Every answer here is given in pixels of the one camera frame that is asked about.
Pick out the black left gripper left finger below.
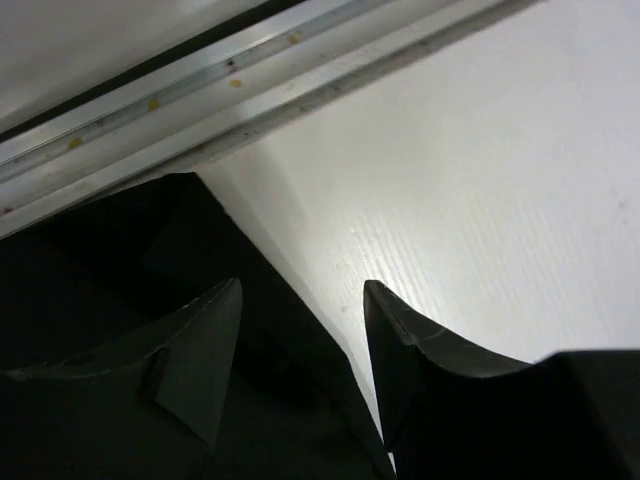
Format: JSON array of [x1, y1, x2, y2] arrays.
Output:
[[1, 279, 242, 479]]

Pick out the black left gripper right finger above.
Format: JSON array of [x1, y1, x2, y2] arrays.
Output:
[[363, 280, 639, 479]]

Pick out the black trousers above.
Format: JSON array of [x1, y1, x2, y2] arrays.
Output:
[[1, 174, 394, 479]]

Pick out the aluminium table edge rail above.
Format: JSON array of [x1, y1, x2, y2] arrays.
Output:
[[1, 1, 518, 236]]

